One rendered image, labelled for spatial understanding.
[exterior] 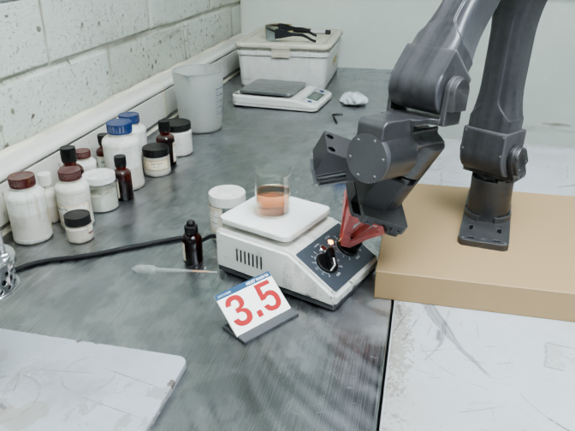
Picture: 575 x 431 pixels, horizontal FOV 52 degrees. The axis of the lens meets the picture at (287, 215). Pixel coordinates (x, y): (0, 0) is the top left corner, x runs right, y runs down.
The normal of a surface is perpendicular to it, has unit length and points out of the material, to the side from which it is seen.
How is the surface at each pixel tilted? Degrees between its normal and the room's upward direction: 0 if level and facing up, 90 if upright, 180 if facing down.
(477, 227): 0
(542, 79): 90
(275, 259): 90
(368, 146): 83
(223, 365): 0
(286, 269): 90
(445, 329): 0
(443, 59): 47
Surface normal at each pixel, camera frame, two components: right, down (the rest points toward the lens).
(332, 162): 0.04, 0.69
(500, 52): -0.71, 0.23
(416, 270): 0.00, -0.90
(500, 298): -0.22, 0.42
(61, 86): 0.97, 0.10
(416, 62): -0.52, -0.40
